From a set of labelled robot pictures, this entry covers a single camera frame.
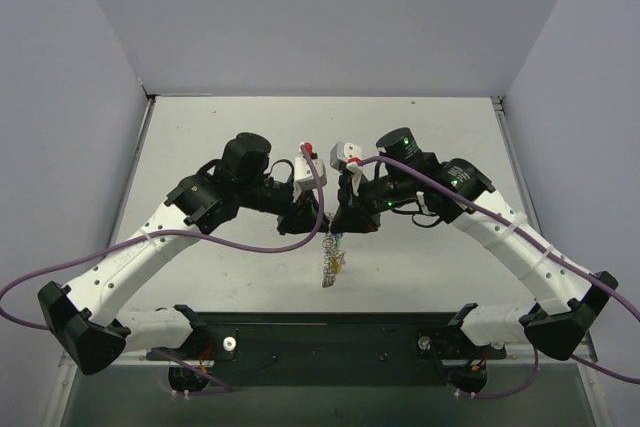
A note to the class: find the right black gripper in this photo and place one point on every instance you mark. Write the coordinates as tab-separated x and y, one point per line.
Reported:
359	212

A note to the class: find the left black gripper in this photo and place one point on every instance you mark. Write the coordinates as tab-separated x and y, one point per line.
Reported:
298	212

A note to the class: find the silver round keyring disc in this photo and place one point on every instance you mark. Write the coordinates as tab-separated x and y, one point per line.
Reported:
331	246

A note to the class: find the yellow tagged key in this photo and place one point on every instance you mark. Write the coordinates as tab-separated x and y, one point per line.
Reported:
336	264

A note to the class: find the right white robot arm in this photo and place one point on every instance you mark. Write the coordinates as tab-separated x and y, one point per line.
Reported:
565	304

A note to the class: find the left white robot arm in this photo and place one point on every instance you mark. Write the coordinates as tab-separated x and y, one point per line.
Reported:
86	315

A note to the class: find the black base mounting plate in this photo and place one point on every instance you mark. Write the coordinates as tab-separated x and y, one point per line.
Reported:
331	349

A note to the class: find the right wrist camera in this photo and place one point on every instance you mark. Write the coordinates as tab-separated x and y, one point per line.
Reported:
345	157

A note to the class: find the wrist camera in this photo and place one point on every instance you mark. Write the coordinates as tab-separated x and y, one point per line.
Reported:
309	171
345	157

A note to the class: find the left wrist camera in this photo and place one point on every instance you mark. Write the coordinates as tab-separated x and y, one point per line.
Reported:
309	171

